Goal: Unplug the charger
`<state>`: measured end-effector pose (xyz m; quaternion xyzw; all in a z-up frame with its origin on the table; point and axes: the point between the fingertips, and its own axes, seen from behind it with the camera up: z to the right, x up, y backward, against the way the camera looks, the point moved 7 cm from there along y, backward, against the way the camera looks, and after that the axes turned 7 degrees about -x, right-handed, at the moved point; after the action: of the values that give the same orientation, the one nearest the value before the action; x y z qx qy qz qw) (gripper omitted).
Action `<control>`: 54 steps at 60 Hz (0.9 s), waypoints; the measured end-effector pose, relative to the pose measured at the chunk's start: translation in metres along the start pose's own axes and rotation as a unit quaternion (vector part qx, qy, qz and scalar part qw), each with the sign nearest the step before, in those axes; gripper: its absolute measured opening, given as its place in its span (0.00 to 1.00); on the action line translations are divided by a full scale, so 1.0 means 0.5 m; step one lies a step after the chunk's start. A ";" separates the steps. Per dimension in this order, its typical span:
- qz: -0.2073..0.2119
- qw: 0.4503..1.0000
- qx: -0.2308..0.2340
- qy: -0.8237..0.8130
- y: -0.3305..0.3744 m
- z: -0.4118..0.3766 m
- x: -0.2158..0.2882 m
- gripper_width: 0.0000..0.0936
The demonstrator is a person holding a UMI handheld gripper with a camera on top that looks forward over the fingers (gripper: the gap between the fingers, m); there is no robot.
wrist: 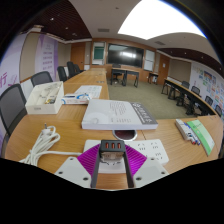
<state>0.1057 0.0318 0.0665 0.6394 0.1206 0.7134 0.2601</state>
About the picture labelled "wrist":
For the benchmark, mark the wooden door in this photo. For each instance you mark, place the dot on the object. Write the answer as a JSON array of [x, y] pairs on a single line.
[[78, 56], [163, 68]]

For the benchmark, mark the row of black office chairs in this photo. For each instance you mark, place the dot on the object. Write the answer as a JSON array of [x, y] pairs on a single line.
[[62, 72], [195, 90]]

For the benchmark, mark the red marker pen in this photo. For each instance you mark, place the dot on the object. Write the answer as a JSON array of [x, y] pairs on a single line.
[[191, 136]]

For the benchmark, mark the white remote control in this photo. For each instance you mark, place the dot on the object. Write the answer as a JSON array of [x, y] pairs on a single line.
[[182, 128]]

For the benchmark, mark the wooden desk with black legs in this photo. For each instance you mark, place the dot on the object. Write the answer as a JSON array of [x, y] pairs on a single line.
[[125, 70]]

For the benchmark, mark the white printed paper sheet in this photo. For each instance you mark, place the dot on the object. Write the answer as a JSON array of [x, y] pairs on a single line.
[[88, 90]]

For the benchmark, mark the white pink-lettered wall banner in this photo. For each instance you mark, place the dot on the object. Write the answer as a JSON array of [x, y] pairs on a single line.
[[11, 66]]

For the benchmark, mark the white book with dark stripe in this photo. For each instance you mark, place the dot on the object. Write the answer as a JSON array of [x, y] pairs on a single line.
[[113, 115]]

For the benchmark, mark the black charger block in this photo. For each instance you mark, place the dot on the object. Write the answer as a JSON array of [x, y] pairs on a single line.
[[112, 145]]

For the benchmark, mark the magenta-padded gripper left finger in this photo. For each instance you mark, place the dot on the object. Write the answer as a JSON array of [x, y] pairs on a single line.
[[71, 170]]

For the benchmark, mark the small wooden side desk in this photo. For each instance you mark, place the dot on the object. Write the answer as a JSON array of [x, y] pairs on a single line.
[[153, 74]]

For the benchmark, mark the green wall board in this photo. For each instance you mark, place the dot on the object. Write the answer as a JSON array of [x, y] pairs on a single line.
[[98, 52]]

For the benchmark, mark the white power strip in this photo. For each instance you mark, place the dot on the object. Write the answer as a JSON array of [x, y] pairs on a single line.
[[150, 148]]

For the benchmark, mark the long wooden conference table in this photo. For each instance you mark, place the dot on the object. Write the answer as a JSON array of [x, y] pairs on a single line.
[[186, 95]]

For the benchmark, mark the small white blue box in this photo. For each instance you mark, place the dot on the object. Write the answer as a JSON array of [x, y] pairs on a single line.
[[75, 99]]

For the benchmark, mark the black mesh office chair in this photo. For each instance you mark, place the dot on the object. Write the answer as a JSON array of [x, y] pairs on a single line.
[[41, 78], [11, 103]]

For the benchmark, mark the group of colourful wall pictures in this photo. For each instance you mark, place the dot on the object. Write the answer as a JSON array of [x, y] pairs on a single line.
[[210, 83]]

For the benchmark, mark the black desk chair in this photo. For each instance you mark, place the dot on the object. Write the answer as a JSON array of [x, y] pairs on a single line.
[[116, 75]]

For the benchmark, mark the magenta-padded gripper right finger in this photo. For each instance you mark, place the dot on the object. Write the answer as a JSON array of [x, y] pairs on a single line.
[[151, 170]]

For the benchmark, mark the green booklet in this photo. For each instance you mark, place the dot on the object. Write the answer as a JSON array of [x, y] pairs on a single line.
[[201, 135]]

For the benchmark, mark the large black wall screen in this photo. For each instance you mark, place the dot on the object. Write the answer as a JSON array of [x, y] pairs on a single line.
[[125, 55]]

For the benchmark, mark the white wall board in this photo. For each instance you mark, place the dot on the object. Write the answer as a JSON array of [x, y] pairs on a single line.
[[149, 60]]

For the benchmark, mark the purple wall banner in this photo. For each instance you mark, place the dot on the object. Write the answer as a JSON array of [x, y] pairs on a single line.
[[46, 56]]

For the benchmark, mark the large bright ceiling light panel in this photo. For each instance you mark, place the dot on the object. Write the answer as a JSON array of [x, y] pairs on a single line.
[[156, 18]]

